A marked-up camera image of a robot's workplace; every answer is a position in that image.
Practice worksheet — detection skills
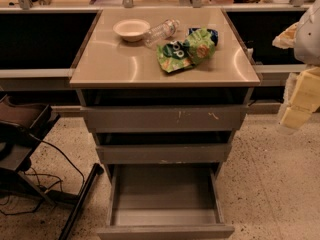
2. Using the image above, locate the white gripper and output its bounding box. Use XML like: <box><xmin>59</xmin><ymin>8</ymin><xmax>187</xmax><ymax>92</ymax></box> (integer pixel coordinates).
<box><xmin>272</xmin><ymin>23</ymin><xmax>320</xmax><ymax>130</ymax></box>

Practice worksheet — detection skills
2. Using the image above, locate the green rice chip bag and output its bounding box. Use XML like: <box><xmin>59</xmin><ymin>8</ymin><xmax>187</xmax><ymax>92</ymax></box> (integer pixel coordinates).
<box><xmin>156</xmin><ymin>28</ymin><xmax>216</xmax><ymax>73</ymax></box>

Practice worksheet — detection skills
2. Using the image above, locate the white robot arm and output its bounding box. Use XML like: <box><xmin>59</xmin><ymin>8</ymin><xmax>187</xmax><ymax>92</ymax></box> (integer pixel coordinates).
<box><xmin>272</xmin><ymin>0</ymin><xmax>320</xmax><ymax>134</ymax></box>

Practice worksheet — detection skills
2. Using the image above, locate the top grey drawer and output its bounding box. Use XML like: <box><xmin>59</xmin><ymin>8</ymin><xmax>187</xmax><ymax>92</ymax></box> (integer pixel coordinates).
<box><xmin>81</xmin><ymin>105</ymin><xmax>247</xmax><ymax>133</ymax></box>

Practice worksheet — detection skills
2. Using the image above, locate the grey drawer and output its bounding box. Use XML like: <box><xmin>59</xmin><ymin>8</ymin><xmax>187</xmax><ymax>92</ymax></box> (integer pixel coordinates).
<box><xmin>81</xmin><ymin>105</ymin><xmax>247</xmax><ymax>133</ymax></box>
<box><xmin>96</xmin><ymin>144</ymin><xmax>231</xmax><ymax>164</ymax></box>
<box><xmin>97</xmin><ymin>164</ymin><xmax>234</xmax><ymax>240</ymax></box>

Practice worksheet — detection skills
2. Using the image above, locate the grey drawer cabinet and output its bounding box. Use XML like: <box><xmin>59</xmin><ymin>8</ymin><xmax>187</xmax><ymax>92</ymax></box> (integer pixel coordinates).
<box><xmin>70</xmin><ymin>8</ymin><xmax>260</xmax><ymax>173</ymax></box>

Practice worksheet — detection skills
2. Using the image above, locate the bottom grey drawer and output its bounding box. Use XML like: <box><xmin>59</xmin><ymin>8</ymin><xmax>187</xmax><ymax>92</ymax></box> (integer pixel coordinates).
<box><xmin>97</xmin><ymin>164</ymin><xmax>234</xmax><ymax>240</ymax></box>

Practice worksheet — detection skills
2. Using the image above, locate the middle grey drawer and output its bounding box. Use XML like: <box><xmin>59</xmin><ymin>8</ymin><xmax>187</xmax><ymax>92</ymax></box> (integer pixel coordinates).
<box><xmin>96</xmin><ymin>144</ymin><xmax>231</xmax><ymax>164</ymax></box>

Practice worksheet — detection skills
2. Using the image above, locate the blue soda can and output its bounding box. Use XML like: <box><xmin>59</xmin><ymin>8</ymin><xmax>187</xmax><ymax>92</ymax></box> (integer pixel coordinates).
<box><xmin>187</xmin><ymin>27</ymin><xmax>219</xmax><ymax>46</ymax></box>

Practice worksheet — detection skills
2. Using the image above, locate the clear plastic water bottle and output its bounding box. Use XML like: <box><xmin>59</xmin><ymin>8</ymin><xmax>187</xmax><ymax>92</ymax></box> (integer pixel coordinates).
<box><xmin>143</xmin><ymin>19</ymin><xmax>180</xmax><ymax>47</ymax></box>

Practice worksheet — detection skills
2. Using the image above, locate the white paper bowl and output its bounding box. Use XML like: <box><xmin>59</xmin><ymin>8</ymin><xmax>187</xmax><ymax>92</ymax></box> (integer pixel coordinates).
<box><xmin>113</xmin><ymin>19</ymin><xmax>150</xmax><ymax>42</ymax></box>

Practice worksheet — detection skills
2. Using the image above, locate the black cart leg bar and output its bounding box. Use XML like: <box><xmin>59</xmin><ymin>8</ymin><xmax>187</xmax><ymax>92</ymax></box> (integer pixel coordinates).
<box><xmin>58</xmin><ymin>163</ymin><xmax>104</xmax><ymax>240</ymax></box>

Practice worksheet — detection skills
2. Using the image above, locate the black cart with tray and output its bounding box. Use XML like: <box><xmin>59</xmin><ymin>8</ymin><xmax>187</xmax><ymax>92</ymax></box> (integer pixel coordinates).
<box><xmin>0</xmin><ymin>95</ymin><xmax>60</xmax><ymax>204</ymax></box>

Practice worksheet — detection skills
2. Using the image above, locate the black floor cable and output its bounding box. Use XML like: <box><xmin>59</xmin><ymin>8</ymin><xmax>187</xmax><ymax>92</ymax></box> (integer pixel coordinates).
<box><xmin>0</xmin><ymin>133</ymin><xmax>86</xmax><ymax>217</ymax></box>

